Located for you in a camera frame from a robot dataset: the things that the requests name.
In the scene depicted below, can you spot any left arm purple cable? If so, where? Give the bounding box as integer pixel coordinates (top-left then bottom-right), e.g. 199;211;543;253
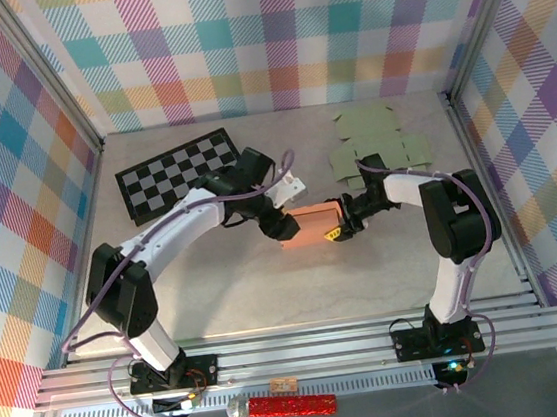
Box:
42;148;327;417

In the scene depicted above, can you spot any aluminium corner post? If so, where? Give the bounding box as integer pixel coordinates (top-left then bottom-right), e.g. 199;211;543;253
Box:
432;0;546;108
0;0;108;165

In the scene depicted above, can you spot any black grey checkerboard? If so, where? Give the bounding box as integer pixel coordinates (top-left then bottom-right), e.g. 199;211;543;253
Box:
110;124;255;230

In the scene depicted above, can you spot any aluminium side rail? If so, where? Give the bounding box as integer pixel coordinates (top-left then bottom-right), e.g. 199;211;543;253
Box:
38;146;129;368
444;84;547;317

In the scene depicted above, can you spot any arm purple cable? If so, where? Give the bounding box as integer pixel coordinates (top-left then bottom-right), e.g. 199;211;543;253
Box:
354;143;511;402
42;148;327;417

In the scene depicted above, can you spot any small wooden block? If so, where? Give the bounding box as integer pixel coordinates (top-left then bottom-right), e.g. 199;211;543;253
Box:
270;375;300;395

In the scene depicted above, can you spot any green paper box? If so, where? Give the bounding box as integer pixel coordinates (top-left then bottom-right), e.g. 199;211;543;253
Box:
322;98;436;193

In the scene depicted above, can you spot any pink paper box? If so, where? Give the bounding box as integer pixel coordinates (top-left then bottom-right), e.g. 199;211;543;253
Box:
275;199;347;255

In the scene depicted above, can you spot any aluminium mounting rail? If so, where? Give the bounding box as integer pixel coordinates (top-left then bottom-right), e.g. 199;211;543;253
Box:
27;293;557;413

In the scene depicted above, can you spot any red glitter microphone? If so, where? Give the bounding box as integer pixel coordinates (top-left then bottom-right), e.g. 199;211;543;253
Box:
224;385;341;417

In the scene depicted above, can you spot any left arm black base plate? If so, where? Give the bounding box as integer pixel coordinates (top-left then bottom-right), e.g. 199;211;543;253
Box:
126;351;222;397

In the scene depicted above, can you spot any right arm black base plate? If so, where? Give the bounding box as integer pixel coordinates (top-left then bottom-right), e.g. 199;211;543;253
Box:
390;318;487;363

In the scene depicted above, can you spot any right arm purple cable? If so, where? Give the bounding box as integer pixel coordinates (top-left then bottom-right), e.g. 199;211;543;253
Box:
354;143;511;402

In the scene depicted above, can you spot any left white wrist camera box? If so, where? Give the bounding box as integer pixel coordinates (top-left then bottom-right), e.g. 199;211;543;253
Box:
259;166;308;210

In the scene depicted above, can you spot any small black electronics box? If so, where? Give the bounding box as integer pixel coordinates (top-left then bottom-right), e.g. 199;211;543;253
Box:
432;357;470;388
151;392;203;416

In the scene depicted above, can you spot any slotted grey cable duct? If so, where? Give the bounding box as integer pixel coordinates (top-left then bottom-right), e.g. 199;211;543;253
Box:
57;368;444;417

